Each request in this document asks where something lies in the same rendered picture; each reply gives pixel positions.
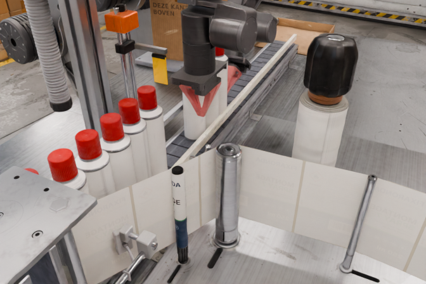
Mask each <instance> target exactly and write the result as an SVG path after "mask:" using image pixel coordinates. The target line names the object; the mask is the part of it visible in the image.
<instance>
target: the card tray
mask: <svg viewBox="0 0 426 284"><path fill-rule="evenodd" d="M277 19H279V23H278V24H277V25H276V26H277V31H276V37H275V40H277V41H285V42H287V41H288V40H289V39H290V38H291V37H292V36H293V35H294V34H297V38H296V40H295V41H294V42H293V43H295V44H298V45H299V47H298V52H297V54H299V55H306V56H307V49H308V47H309V45H310V43H311V41H312V40H313V39H314V38H315V37H316V36H319V35H320V34H324V33H330V34H332V33H334V29H335V25H330V24H325V23H316V22H307V21H302V20H293V19H288V18H279V17H278V18H277ZM266 44H267V43H266V42H257V43H256V44H255V45H254V47H258V48H263V47H264V46H265V45H266Z"/></svg>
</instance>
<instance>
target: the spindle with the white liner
mask: <svg viewBox="0 0 426 284"><path fill-rule="evenodd" d="M357 62H358V49H357V46H356V41H355V40H354V39H353V38H352V37H350V36H346V35H343V34H338V33H332V34H330V33H324V34H320V35H319V36H316V37H315V38H314V39H313V40H312V41H311V43H310V45H309V47H308V49H307V57H306V66H305V71H304V79H303V83H304V85H305V87H306V88H308V91H306V92H304V93H303V94H302V95H301V96H300V100H299V110H298V114H297V123H296V128H295V136H294V145H293V150H292V158H296V159H300V160H305V161H308V162H314V163H317V164H323V165H328V166H331V167H335V163H336V161H337V154H338V150H339V146H340V141H341V137H342V131H343V129H344V124H345V118H346V115H347V110H348V107H349V102H348V100H347V99H346V98H345V97H344V96H343V95H345V94H347V93H348V92H349V91H350V90H351V88H352V83H353V79H354V74H355V71H356V65H357Z"/></svg>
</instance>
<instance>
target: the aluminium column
mask: <svg viewBox="0 0 426 284"><path fill-rule="evenodd" d="M58 4H59V8H60V13H61V19H62V22H63V28H64V31H65V37H66V40H67V46H68V51H69V55H70V60H71V63H72V69H73V72H74V77H75V83H76V86H77V92H78V95H79V101H80V104H81V110H82V115H83V119H84V124H85V128H86V129H94V130H96V131H97V132H98V134H99V137H100V139H101V138H102V132H101V126H100V118H101V116H102V115H104V114H105V113H114V112H113V105H112V97H111V93H110V86H109V81H108V74H107V67H106V62H105V55H104V50H103V43H102V39H101V32H100V25H99V20H98V12H97V8H96V1H95V0H86V4H87V11H88V15H89V22H90V26H91V32H92V35H93V41H94V47H95V51H96V57H97V62H98V69H99V73H100V80H101V88H102V92H103V100H104V105H105V113H104V109H103V103H102V99H101V92H100V85H99V82H98V74H97V71H96V64H95V60H94V53H93V47H92V43H91V36H90V32H89V25H88V21H87V15H86V8H85V4H84V0H58Z"/></svg>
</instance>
